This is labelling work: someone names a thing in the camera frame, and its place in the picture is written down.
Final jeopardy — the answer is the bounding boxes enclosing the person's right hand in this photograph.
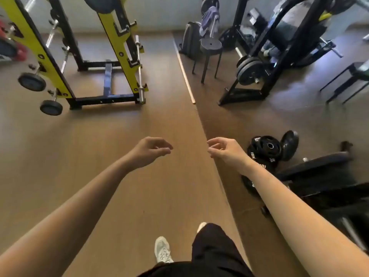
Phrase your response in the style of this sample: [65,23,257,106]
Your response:
[207,137,253,175]

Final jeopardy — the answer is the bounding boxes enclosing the person's left hand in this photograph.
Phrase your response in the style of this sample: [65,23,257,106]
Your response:
[126,137,174,173]

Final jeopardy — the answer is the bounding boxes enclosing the grey backpack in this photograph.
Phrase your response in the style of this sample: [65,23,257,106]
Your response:
[178,21,203,60]

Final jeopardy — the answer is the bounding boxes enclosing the pale lavender towel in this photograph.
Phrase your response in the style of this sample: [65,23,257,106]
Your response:
[199,6,220,37]

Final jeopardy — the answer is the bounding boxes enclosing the person's right forearm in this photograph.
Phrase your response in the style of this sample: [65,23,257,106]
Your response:
[241,161,369,277]

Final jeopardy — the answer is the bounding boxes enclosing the person's left forearm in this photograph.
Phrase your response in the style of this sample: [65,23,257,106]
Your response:
[0,158,136,277]

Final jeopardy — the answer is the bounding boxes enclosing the pale floor divider strip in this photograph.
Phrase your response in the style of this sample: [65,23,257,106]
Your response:
[172,33,196,105]

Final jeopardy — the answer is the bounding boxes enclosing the black padded bench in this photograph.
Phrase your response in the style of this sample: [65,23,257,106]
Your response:
[276,141,369,251]

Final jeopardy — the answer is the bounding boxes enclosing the white left shoe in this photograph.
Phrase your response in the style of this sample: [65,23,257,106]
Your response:
[154,236,175,264]

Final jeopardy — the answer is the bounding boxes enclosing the black round weight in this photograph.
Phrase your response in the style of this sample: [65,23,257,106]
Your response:
[40,100,63,116]
[18,72,47,92]

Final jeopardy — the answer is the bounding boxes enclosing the black round stool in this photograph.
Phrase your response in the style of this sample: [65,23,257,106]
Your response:
[191,38,224,84]

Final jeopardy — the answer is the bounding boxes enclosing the yellow black squat rack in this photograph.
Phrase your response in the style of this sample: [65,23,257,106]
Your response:
[0,0,149,110]

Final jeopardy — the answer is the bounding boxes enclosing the red weight plate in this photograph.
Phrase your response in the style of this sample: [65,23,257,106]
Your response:
[0,20,28,62]

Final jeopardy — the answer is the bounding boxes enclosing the black weight machine frame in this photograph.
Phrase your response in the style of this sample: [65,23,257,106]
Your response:
[218,0,344,106]

